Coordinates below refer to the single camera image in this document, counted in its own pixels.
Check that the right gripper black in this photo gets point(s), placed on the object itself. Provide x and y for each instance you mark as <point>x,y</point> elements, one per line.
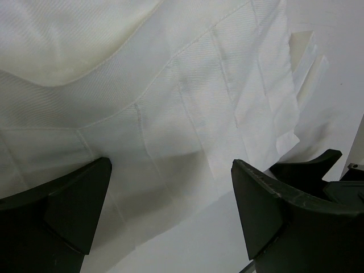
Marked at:
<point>348,191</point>

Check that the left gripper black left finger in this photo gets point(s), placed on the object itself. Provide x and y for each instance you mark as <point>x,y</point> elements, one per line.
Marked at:
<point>50,228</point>

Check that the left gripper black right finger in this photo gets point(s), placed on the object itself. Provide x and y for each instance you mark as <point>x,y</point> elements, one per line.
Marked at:
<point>288,230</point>

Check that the white pleated skirt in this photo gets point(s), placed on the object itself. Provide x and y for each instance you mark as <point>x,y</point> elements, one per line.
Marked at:
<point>170,91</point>

